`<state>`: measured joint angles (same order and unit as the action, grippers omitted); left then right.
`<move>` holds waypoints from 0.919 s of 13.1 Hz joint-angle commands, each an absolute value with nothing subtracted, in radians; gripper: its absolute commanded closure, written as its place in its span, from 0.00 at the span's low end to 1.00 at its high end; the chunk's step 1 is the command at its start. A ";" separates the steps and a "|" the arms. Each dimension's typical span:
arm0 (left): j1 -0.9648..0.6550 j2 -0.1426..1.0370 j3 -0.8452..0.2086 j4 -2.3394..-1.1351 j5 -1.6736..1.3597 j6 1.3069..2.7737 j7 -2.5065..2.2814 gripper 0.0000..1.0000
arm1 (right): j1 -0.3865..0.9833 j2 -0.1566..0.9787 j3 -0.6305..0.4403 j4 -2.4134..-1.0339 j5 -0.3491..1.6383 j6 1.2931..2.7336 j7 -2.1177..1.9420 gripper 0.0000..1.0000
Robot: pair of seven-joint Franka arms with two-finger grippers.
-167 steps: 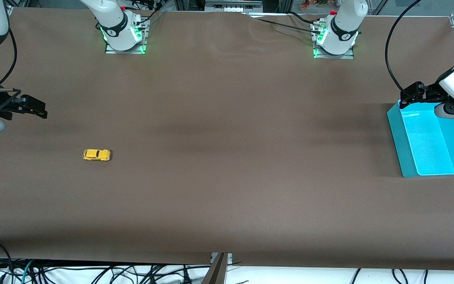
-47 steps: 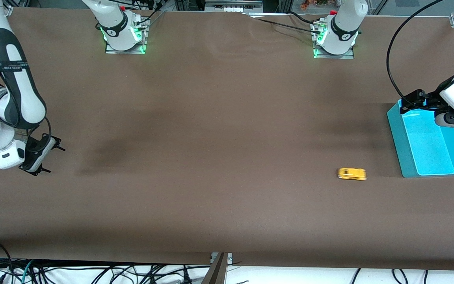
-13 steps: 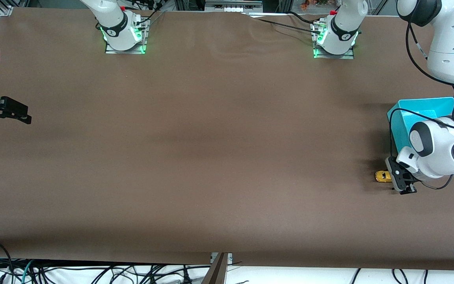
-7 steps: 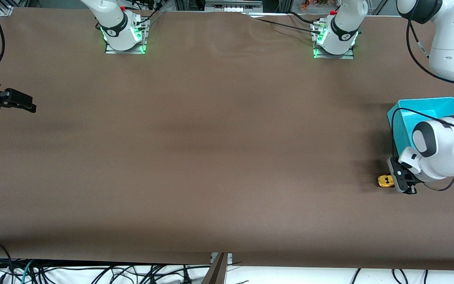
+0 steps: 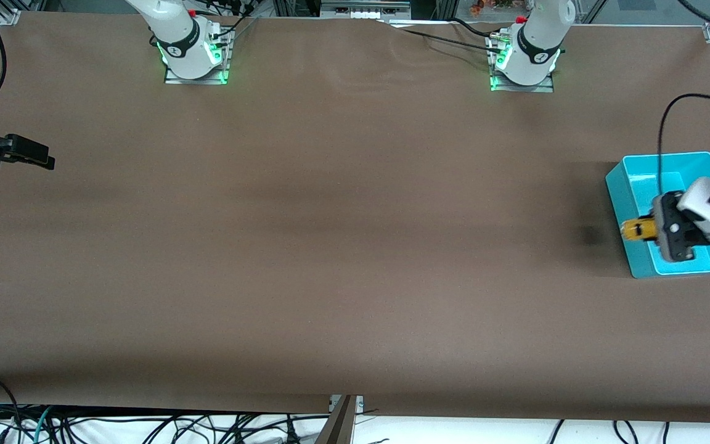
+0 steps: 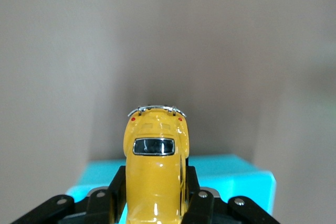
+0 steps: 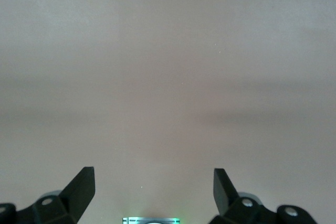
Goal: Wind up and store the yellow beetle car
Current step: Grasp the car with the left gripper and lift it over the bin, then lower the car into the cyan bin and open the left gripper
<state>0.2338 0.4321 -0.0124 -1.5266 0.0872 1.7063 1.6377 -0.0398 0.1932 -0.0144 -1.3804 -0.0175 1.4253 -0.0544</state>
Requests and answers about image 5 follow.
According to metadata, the yellow beetle toy car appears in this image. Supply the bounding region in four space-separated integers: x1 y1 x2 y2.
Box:
620 219 659 242

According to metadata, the cyan plastic storage box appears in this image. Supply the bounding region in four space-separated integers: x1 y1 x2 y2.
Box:
605 152 710 279

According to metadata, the aluminium table leg profile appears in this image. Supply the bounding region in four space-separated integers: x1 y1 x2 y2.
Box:
315 395 359 444

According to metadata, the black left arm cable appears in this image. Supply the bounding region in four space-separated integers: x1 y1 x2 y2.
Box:
657 92 710 265

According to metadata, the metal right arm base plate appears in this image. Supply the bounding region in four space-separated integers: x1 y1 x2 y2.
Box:
164 28 232 85

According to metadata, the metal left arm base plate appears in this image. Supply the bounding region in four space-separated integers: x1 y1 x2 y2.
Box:
489 37 555 93

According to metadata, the black base cable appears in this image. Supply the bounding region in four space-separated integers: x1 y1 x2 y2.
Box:
207 0 260 41

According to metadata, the teal floor cable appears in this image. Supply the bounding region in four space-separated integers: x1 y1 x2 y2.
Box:
33 406 55 444

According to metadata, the short black table cable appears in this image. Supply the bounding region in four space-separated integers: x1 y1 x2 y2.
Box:
451 17 499 38

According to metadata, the long black table cable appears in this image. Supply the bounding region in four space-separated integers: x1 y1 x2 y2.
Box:
378 18 504 50

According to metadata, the white metal bracket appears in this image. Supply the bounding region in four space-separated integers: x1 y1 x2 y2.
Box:
329 395 365 413

